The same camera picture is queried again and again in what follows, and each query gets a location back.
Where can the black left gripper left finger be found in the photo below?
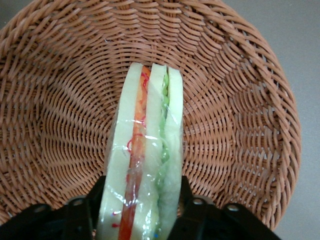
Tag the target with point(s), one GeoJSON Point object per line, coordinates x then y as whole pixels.
{"type": "Point", "coordinates": [62, 222]}

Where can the plastic-wrapped triangle sandwich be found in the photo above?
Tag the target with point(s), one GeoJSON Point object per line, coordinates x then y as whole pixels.
{"type": "Point", "coordinates": [150, 140]}

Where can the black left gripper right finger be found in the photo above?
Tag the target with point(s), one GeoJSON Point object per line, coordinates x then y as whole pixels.
{"type": "Point", "coordinates": [212, 225]}

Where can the round brown wicker basket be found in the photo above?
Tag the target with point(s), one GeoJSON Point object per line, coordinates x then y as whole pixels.
{"type": "Point", "coordinates": [62, 100]}

